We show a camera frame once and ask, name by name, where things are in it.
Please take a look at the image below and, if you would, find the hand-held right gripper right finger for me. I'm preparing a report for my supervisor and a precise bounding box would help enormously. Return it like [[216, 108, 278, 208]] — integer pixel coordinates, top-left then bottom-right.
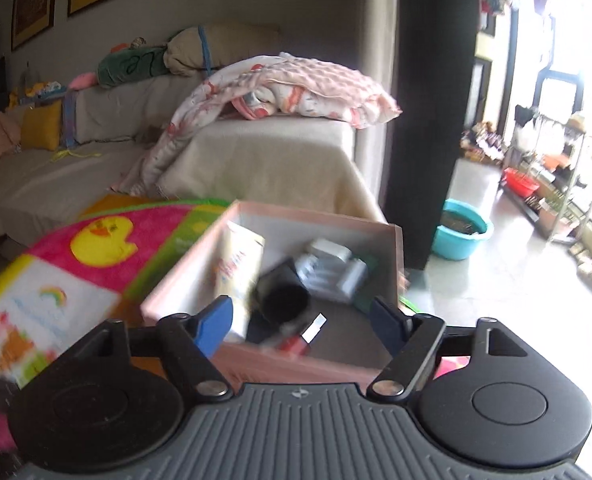
[[368, 296, 520, 399]]

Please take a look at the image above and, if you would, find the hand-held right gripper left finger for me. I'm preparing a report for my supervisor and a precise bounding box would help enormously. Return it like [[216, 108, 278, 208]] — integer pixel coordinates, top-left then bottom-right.
[[95, 295, 234, 404]]

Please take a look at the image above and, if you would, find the white lotion tube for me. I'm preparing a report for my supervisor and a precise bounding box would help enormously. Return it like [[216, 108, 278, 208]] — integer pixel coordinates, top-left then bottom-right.
[[215, 222, 266, 343]]

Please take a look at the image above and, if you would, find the white card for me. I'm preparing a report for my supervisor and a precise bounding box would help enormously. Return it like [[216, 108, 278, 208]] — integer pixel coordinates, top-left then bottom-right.
[[301, 312, 329, 345]]

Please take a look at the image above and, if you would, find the black cylinder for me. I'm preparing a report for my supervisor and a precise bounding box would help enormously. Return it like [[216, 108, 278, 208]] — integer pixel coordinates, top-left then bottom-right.
[[253, 257, 311, 328]]

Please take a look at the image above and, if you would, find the white battery charger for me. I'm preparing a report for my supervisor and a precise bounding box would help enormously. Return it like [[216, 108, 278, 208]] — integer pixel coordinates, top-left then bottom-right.
[[293, 239, 368, 304]]

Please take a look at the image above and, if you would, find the pink cardboard box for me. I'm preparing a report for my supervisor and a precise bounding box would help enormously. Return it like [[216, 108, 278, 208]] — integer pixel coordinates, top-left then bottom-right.
[[141, 200, 407, 394]]

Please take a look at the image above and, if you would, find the red packet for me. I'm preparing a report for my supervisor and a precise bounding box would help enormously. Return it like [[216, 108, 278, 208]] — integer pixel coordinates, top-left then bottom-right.
[[271, 320, 313, 359]]

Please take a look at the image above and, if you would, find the teal basin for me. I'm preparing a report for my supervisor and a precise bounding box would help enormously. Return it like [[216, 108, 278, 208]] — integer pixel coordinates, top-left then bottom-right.
[[435, 199, 495, 261]]

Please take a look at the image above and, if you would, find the colourful cartoon play mat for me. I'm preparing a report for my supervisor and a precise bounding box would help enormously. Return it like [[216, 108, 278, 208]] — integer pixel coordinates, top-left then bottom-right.
[[0, 195, 469, 456]]

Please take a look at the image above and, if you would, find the beige sofa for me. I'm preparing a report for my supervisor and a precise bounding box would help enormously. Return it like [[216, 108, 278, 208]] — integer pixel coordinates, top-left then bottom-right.
[[0, 74, 388, 261]]

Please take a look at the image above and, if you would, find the red basin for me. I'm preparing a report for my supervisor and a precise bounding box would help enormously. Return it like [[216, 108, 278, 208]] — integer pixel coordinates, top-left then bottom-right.
[[503, 167, 541, 199]]

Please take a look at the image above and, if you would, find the metal rack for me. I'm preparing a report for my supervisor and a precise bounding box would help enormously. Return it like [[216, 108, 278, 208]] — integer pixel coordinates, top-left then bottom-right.
[[501, 114, 592, 246]]

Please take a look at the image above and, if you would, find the white bag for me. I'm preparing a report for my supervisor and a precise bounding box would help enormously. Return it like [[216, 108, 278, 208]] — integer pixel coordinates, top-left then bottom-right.
[[515, 105, 540, 147]]

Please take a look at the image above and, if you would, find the pink printed blanket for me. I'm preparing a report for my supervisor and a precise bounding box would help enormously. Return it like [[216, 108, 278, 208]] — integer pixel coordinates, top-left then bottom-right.
[[118, 52, 403, 196]]

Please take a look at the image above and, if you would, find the yellow cushion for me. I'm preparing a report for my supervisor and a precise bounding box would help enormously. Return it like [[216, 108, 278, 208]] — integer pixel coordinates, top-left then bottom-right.
[[21, 100, 63, 152]]

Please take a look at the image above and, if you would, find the green plush toy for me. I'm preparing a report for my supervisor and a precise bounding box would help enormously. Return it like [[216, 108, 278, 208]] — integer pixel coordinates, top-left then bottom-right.
[[97, 42, 170, 90]]

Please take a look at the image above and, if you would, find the beige pillow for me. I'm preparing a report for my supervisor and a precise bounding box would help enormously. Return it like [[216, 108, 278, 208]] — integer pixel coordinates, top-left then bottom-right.
[[166, 22, 280, 79]]

